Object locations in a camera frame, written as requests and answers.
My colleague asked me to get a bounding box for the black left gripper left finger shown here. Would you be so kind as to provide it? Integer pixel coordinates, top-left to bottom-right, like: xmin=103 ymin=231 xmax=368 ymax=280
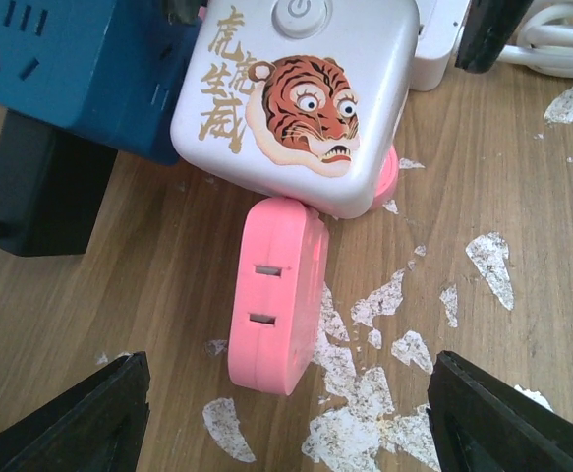
xmin=0 ymin=351 xmax=150 ymax=471

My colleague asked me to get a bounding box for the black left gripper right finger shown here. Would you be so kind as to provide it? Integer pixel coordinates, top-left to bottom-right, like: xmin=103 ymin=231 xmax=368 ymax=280
xmin=427 ymin=350 xmax=573 ymax=471

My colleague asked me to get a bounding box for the white power strip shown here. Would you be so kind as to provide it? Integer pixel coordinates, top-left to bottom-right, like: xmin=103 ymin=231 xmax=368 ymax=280
xmin=410 ymin=0 xmax=471 ymax=92

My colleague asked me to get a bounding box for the white power strip cable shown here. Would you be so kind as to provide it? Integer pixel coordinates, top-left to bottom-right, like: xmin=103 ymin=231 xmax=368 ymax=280
xmin=504 ymin=2 xmax=573 ymax=79

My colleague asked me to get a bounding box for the large pink socket block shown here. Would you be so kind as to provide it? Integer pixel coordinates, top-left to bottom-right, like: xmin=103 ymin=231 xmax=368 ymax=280
xmin=369 ymin=146 xmax=400 ymax=211

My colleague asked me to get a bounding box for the white tiger cube socket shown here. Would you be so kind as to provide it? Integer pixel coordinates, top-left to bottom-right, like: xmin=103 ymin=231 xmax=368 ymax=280
xmin=170 ymin=1 xmax=420 ymax=219

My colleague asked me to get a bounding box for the blue cube socket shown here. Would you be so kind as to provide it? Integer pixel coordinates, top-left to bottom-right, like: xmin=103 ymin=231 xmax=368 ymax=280
xmin=0 ymin=0 xmax=201 ymax=165

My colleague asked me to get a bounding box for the small pink plug adapter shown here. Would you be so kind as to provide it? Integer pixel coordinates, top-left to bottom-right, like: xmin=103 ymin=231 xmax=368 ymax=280
xmin=227 ymin=198 xmax=329 ymax=395

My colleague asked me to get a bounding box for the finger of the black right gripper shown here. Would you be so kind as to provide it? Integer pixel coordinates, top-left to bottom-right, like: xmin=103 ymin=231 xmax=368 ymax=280
xmin=454 ymin=0 xmax=533 ymax=74
xmin=165 ymin=0 xmax=208 ymax=24

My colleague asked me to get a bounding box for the black power adapter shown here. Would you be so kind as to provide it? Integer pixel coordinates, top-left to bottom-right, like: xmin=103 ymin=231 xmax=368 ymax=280
xmin=0 ymin=110 xmax=117 ymax=257

